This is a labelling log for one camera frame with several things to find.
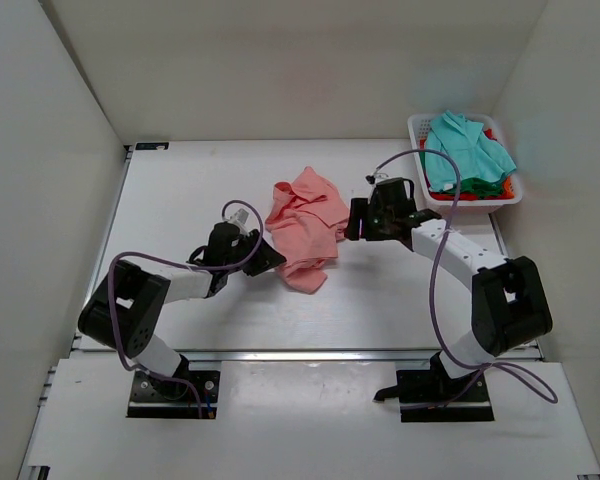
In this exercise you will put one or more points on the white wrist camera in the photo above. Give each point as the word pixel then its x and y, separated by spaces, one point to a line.
pixel 376 177
pixel 238 219

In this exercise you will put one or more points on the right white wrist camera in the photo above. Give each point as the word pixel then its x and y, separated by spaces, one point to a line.
pixel 376 177

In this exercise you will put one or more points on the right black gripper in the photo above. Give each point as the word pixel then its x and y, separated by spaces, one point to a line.
pixel 361 208

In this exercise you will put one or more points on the salmon pink t shirt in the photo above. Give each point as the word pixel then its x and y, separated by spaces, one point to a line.
pixel 307 220

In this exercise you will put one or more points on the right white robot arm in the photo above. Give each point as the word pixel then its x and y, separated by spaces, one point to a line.
pixel 508 303

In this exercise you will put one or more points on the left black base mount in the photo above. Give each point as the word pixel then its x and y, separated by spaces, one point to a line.
pixel 154 399

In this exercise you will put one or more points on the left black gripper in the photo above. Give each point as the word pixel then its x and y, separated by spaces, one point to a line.
pixel 266 258

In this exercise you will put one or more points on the white plastic basket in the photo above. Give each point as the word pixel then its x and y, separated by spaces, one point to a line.
pixel 419 127

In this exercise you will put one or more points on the small dark label sticker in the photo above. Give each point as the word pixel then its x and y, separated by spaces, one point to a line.
pixel 151 146

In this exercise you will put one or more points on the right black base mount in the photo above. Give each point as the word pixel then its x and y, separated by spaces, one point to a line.
pixel 427 394

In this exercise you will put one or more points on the teal t shirt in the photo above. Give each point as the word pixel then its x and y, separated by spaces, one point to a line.
pixel 473 153

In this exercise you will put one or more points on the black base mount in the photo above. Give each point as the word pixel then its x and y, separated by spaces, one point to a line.
pixel 427 394
pixel 154 399

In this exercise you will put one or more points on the green t shirt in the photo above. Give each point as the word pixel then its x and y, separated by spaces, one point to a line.
pixel 478 189

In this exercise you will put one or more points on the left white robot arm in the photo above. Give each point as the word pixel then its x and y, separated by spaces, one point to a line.
pixel 123 312

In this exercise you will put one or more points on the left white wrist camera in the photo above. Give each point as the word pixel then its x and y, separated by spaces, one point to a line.
pixel 238 219

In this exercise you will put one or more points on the aluminium rail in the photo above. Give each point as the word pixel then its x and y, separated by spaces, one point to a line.
pixel 532 353

